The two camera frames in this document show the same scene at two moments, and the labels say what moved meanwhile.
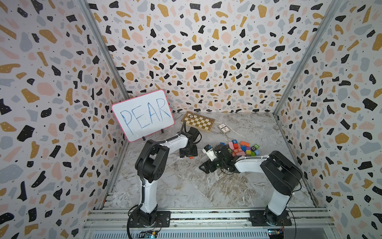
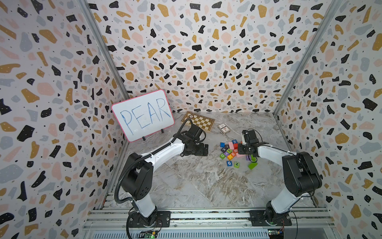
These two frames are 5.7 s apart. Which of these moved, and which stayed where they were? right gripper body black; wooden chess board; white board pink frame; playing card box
Moved: right gripper body black
Stayed: wooden chess board; playing card box; white board pink frame
